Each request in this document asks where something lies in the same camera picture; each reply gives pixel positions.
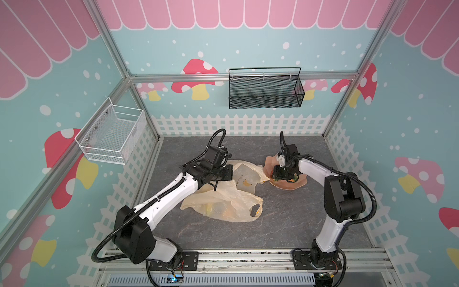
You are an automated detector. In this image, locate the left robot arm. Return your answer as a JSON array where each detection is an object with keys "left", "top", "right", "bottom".
[{"left": 112, "top": 146, "right": 233, "bottom": 266}]

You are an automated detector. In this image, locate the aluminium mounting rail frame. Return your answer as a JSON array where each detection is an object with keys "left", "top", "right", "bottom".
[{"left": 93, "top": 248, "right": 403, "bottom": 287}]

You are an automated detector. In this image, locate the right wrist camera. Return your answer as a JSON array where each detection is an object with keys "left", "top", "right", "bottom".
[{"left": 277, "top": 144, "right": 300, "bottom": 167}]

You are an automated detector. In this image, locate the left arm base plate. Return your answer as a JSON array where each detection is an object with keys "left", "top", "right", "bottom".
[{"left": 148, "top": 251, "right": 199, "bottom": 272}]

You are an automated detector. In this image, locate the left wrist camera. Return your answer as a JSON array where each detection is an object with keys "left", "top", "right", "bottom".
[{"left": 204, "top": 146, "right": 232, "bottom": 167}]

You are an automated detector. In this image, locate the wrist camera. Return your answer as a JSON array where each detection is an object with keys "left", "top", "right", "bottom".
[
  {"left": 204, "top": 146, "right": 232, "bottom": 167},
  {"left": 277, "top": 144, "right": 300, "bottom": 167}
]

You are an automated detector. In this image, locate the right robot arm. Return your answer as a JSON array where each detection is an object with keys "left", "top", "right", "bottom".
[{"left": 273, "top": 155, "right": 366, "bottom": 269}]

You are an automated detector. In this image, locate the pink flower-shaped fruit plate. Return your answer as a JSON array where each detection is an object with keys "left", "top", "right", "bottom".
[{"left": 263, "top": 156, "right": 308, "bottom": 191}]

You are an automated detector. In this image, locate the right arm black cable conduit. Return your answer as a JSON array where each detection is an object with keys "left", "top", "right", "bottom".
[{"left": 279, "top": 130, "right": 378, "bottom": 225}]

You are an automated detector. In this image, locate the black mesh wall basket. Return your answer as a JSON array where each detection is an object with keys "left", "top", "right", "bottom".
[{"left": 228, "top": 67, "right": 306, "bottom": 110}]

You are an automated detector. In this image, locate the translucent cream plastic bag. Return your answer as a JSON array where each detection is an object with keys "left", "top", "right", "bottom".
[{"left": 180, "top": 160, "right": 268, "bottom": 222}]

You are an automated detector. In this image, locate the white wire wall basket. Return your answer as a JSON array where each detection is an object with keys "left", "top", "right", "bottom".
[{"left": 75, "top": 98, "right": 147, "bottom": 165}]

